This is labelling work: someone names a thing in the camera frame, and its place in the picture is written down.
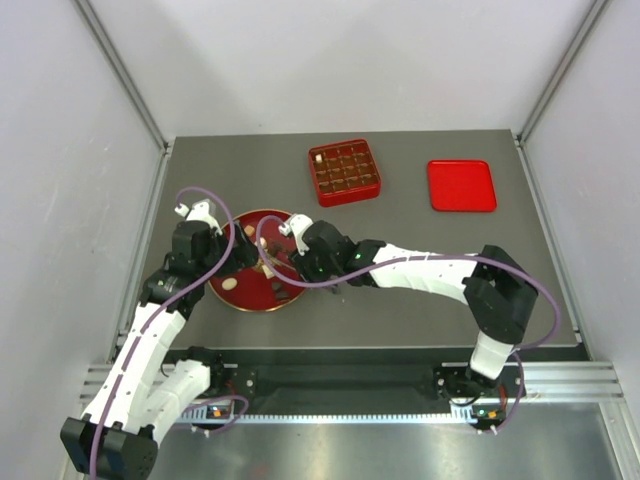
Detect metal tongs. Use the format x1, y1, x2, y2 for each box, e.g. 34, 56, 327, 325
264, 247, 346, 296

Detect round dark red plate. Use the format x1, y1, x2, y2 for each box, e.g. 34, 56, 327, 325
209, 221, 306, 312

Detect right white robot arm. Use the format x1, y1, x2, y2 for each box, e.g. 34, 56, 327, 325
278, 215, 538, 396

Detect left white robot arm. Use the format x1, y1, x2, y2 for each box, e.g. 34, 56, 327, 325
60, 220, 258, 479

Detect oval white chocolate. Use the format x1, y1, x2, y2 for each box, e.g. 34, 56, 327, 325
221, 278, 238, 291

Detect red chocolate box with tray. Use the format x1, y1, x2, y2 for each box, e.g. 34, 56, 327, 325
308, 138, 382, 208

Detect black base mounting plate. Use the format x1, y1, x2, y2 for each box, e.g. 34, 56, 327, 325
165, 347, 522, 417

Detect red box lid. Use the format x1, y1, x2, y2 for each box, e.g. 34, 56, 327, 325
426, 159, 497, 213

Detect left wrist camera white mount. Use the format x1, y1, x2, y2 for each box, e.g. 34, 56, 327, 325
174, 199, 219, 229

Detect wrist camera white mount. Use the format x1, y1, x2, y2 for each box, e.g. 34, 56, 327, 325
174, 199, 219, 229
278, 214, 313, 256

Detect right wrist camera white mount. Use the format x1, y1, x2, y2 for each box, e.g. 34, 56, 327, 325
278, 214, 313, 256

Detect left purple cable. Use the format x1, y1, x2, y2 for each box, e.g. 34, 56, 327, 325
88, 187, 251, 476

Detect purple cable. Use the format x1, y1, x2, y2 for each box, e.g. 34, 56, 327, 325
255, 215, 562, 349
88, 187, 251, 476

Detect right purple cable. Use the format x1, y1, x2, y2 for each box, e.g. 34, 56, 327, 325
255, 215, 562, 349

